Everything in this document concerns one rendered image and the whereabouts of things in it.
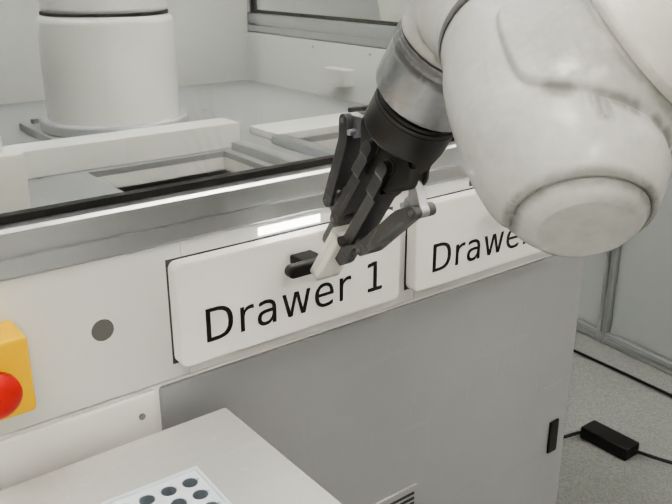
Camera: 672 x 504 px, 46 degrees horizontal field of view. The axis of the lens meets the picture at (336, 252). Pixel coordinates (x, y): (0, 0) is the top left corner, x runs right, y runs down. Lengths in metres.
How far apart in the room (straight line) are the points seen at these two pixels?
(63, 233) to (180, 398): 0.23
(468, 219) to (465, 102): 0.56
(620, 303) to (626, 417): 0.48
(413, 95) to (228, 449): 0.39
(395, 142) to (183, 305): 0.28
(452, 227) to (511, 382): 0.33
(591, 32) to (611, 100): 0.04
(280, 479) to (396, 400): 0.34
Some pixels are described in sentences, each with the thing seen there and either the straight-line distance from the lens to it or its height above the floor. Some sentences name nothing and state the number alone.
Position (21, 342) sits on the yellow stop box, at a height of 0.91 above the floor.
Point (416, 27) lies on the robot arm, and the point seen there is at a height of 1.16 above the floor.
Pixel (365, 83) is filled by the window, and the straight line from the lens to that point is 0.90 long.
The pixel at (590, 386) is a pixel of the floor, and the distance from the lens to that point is 2.54.
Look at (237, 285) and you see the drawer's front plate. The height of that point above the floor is 0.89.
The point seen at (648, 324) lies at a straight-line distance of 2.70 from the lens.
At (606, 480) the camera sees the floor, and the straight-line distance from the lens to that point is 2.14.
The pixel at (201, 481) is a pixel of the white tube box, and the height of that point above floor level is 0.80.
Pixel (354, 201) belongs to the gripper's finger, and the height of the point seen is 0.99.
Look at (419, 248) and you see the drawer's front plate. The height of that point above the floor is 0.88.
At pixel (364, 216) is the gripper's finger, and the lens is 0.73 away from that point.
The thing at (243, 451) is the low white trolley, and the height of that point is 0.76.
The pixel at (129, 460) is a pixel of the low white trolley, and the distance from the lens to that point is 0.80.
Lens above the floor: 1.20
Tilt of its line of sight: 20 degrees down
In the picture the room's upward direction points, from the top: straight up
